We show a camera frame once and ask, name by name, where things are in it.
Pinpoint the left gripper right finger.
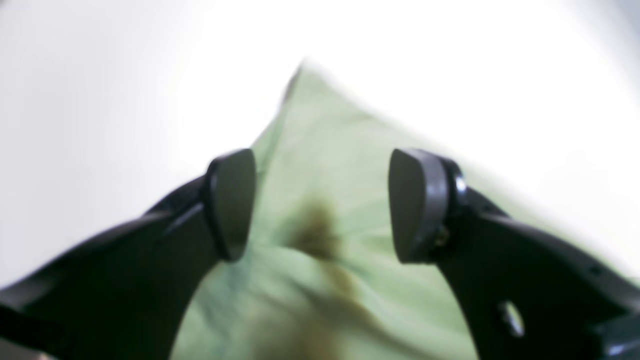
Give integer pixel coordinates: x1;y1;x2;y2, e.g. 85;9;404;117
388;148;640;360

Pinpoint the green t-shirt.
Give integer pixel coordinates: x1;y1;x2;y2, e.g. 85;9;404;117
170;64;639;360

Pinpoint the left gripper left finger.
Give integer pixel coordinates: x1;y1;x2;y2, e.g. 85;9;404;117
1;148;258;360

